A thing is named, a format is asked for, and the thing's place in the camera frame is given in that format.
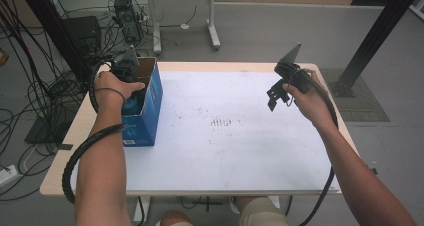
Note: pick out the white table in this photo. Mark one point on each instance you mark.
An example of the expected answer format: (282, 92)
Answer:
(216, 152)

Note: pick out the person's left hand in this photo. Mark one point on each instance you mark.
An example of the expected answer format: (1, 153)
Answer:
(111, 91)

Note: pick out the person's leg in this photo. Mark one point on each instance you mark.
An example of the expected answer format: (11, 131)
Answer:
(263, 214)
(175, 219)

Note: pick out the gray floor mat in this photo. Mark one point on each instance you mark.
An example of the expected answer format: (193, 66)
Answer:
(363, 99)

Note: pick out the person's right leg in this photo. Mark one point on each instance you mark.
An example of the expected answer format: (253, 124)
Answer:
(263, 214)

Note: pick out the person's right hand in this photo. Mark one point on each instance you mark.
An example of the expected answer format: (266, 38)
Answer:
(310, 106)

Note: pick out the black wrist band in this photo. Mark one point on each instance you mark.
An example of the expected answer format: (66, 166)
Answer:
(115, 91)

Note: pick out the black metal frame post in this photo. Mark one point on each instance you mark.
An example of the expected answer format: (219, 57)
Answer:
(376, 36)
(53, 29)

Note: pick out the white power strip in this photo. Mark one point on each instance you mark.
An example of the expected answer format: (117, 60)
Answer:
(6, 176)

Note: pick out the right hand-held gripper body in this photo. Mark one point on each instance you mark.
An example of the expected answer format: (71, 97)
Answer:
(293, 72)

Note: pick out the black tape piece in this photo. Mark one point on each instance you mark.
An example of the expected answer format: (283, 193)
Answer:
(65, 146)

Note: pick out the person's left leg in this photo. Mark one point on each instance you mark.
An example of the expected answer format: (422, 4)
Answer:
(175, 219)

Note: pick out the white-legged desk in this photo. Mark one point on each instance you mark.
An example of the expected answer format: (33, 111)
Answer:
(213, 26)

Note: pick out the black equipment box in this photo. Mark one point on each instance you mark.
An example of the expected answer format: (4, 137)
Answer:
(83, 32)

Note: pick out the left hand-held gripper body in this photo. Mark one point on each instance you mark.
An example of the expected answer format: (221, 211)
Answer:
(126, 64)

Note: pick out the blue cardboard box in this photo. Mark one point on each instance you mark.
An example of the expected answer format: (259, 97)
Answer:
(146, 119)

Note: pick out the computer tower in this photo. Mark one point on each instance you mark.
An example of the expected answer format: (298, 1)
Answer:
(128, 17)

